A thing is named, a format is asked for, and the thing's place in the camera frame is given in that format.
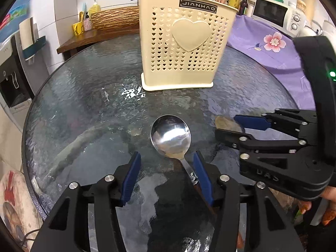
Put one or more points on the yellow soap bottle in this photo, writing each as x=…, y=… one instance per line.
x=95, y=8

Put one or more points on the steel spoon wooden handle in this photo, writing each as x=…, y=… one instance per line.
x=171, y=137

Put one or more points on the cream utensil holder basket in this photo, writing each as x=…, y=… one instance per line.
x=182, y=42

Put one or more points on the purple floral cloth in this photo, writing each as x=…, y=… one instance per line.
x=275, y=52

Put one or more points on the round cushioned stool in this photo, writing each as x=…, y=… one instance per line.
x=18, y=211

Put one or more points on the round glass table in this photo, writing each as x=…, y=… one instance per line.
x=92, y=114

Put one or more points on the brown glass bottle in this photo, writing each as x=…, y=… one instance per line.
x=243, y=7

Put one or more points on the water dispenser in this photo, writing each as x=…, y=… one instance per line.
x=20, y=79

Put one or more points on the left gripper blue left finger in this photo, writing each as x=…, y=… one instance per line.
x=133, y=168

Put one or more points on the dark wooden counter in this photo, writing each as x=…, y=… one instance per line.
x=88, y=38

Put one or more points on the woven basin sink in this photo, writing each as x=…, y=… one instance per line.
x=118, y=18

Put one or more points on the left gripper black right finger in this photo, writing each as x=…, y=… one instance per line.
x=203, y=177

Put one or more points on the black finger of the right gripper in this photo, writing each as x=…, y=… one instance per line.
x=232, y=139

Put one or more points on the blue water jug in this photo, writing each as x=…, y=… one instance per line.
x=17, y=13

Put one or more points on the white kettle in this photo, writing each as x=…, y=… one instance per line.
x=312, y=30

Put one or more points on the white microwave oven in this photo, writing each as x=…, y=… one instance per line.
x=288, y=20

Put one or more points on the right hand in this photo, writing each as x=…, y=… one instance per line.
x=329, y=215

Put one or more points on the yellow mug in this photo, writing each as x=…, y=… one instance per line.
x=78, y=28

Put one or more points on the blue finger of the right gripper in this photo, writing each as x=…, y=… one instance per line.
x=252, y=122

